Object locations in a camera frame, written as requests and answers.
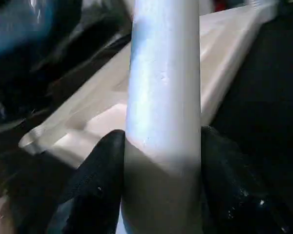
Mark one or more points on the black glossy mat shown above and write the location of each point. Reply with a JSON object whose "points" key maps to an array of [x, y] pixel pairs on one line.
{"points": [[271, 97]]}

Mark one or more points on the white plastic table leg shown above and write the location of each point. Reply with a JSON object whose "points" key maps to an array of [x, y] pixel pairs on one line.
{"points": [[163, 97]]}

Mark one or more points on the white plastic table top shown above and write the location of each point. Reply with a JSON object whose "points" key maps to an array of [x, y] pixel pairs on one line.
{"points": [[224, 61]]}

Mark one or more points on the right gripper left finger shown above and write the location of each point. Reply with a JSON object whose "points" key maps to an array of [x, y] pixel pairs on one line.
{"points": [[95, 190]]}

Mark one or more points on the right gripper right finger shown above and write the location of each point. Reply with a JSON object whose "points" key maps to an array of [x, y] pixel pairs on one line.
{"points": [[234, 195]]}

